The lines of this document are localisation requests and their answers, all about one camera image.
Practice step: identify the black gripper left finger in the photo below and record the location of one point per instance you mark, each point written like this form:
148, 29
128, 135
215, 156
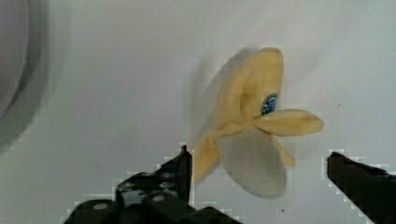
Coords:
159, 197

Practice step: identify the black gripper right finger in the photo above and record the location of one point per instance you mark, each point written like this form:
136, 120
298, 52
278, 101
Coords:
371, 189

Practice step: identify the yellow plush peeled banana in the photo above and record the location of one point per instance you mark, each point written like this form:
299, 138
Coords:
246, 125

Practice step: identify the round purple plate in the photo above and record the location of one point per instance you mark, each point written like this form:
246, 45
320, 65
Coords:
24, 81

